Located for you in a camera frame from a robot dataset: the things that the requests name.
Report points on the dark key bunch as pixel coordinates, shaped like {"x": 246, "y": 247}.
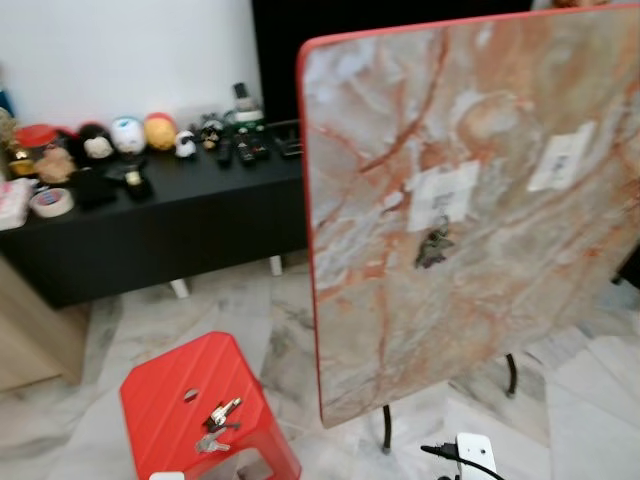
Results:
{"x": 432, "y": 250}

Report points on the red plastic stool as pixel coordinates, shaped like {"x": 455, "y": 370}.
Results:
{"x": 165, "y": 395}

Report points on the small gold trophy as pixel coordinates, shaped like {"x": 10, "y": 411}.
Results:
{"x": 17, "y": 156}

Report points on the clear jar red lid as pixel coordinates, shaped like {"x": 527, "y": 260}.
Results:
{"x": 37, "y": 135}

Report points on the tall blue gold trophy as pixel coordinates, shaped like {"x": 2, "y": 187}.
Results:
{"x": 3, "y": 100}

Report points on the yellow plush toy red cap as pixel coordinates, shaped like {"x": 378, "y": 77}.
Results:
{"x": 160, "y": 132}

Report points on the black wallet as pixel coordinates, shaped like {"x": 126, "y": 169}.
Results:
{"x": 95, "y": 190}

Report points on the green cradle with phone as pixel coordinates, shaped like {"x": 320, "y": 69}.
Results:
{"x": 245, "y": 115}

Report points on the small white panda toy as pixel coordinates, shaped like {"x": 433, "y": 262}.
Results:
{"x": 185, "y": 145}

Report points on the white tape roll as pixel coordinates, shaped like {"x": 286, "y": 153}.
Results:
{"x": 36, "y": 203}

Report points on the black tape dispenser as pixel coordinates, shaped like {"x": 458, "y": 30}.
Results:
{"x": 135, "y": 182}

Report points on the black plush toy white face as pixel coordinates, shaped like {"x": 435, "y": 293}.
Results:
{"x": 97, "y": 147}

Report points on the brass and silver key bunch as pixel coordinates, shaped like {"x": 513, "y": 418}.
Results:
{"x": 224, "y": 409}

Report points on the slim black remote control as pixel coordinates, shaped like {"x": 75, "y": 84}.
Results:
{"x": 223, "y": 152}

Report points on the white paper label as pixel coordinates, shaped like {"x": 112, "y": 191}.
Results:
{"x": 560, "y": 160}
{"x": 445, "y": 190}

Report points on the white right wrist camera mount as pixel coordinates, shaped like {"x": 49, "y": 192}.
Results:
{"x": 475, "y": 456}

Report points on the white and blue plush toy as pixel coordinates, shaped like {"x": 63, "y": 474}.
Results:
{"x": 128, "y": 135}

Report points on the small black white figure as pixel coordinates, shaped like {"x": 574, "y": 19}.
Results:
{"x": 212, "y": 132}

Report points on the black metal table leg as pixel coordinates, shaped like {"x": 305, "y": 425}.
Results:
{"x": 512, "y": 375}
{"x": 386, "y": 430}

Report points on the black TV console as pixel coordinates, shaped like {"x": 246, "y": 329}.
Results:
{"x": 150, "y": 240}

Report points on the pink tissue pack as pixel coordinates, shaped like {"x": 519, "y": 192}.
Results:
{"x": 12, "y": 205}

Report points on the black television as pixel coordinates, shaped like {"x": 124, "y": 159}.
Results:
{"x": 280, "y": 60}

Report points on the light wood cabinet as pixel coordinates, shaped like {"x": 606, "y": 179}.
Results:
{"x": 35, "y": 340}

